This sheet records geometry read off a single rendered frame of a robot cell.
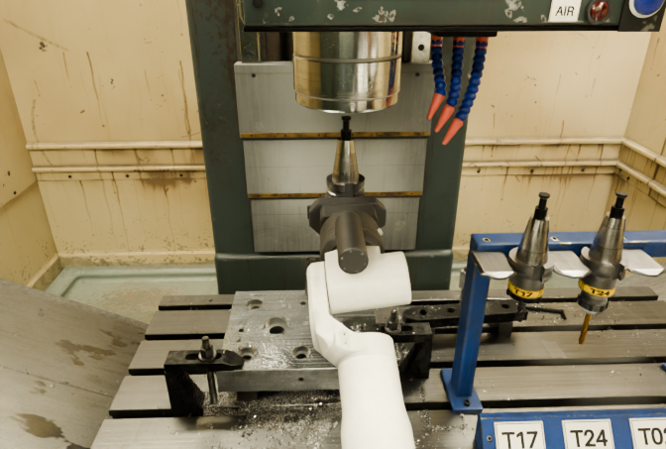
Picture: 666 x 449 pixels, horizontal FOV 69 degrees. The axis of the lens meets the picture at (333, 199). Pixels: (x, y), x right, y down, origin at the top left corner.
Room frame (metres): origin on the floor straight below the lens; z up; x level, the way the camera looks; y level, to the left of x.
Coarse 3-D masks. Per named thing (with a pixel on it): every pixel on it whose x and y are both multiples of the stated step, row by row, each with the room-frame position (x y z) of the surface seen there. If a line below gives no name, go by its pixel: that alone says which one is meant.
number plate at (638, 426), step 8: (632, 424) 0.55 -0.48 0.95; (640, 424) 0.55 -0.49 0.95; (648, 424) 0.55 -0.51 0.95; (656, 424) 0.55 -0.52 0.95; (664, 424) 0.55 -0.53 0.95; (632, 432) 0.54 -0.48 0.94; (640, 432) 0.54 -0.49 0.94; (648, 432) 0.54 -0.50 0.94; (656, 432) 0.54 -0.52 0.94; (664, 432) 0.54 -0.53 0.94; (632, 440) 0.54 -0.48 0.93; (640, 440) 0.53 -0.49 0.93; (648, 440) 0.53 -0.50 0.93; (656, 440) 0.53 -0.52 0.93; (664, 440) 0.54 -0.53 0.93; (640, 448) 0.53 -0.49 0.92; (648, 448) 0.53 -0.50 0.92; (656, 448) 0.53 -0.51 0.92; (664, 448) 0.53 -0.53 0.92
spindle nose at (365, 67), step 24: (312, 48) 0.67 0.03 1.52; (336, 48) 0.66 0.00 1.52; (360, 48) 0.65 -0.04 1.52; (384, 48) 0.67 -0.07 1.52; (312, 72) 0.67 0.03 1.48; (336, 72) 0.65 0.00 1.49; (360, 72) 0.65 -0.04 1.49; (384, 72) 0.67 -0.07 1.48; (312, 96) 0.67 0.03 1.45; (336, 96) 0.66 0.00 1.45; (360, 96) 0.66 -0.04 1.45; (384, 96) 0.67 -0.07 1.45
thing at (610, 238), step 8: (608, 216) 0.61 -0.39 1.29; (624, 216) 0.61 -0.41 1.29; (608, 224) 0.61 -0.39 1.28; (616, 224) 0.60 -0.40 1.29; (624, 224) 0.60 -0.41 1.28; (600, 232) 0.61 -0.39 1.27; (608, 232) 0.60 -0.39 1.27; (616, 232) 0.60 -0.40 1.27; (600, 240) 0.61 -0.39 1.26; (608, 240) 0.60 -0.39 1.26; (616, 240) 0.60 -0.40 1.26; (592, 248) 0.62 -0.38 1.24; (600, 248) 0.60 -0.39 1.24; (608, 248) 0.60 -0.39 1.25; (616, 248) 0.60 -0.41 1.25; (592, 256) 0.61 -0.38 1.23; (600, 256) 0.60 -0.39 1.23; (608, 256) 0.60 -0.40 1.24; (616, 256) 0.59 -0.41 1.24
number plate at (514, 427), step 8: (496, 424) 0.55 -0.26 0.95; (504, 424) 0.55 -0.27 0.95; (512, 424) 0.55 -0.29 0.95; (520, 424) 0.55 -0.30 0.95; (528, 424) 0.55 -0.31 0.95; (536, 424) 0.55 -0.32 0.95; (496, 432) 0.54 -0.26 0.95; (504, 432) 0.54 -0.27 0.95; (512, 432) 0.54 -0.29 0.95; (520, 432) 0.54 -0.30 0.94; (528, 432) 0.54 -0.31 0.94; (536, 432) 0.54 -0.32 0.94; (496, 440) 0.53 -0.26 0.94; (504, 440) 0.53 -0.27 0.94; (512, 440) 0.53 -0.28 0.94; (520, 440) 0.53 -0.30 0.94; (528, 440) 0.53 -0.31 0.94; (536, 440) 0.53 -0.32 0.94; (544, 440) 0.53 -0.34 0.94; (504, 448) 0.52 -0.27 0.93; (512, 448) 0.52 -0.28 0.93; (520, 448) 0.52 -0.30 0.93; (528, 448) 0.52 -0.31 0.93; (536, 448) 0.52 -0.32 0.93; (544, 448) 0.52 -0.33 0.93
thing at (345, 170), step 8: (344, 144) 0.72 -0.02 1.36; (352, 144) 0.72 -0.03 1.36; (336, 152) 0.73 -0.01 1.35; (344, 152) 0.72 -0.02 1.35; (352, 152) 0.72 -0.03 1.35; (336, 160) 0.73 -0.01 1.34; (344, 160) 0.72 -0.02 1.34; (352, 160) 0.72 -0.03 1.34; (336, 168) 0.72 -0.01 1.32; (344, 168) 0.71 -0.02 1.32; (352, 168) 0.72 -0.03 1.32; (336, 176) 0.72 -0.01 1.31; (344, 176) 0.71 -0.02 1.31; (352, 176) 0.72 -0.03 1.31
